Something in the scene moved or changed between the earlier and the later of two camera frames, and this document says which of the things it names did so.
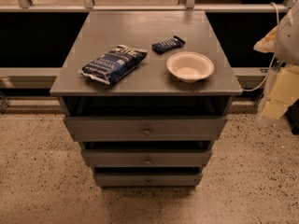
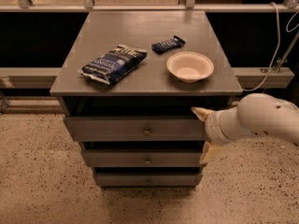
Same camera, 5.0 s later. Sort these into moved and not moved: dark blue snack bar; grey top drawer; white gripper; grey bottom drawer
Moved: white gripper
Not moved: grey top drawer; grey bottom drawer; dark blue snack bar
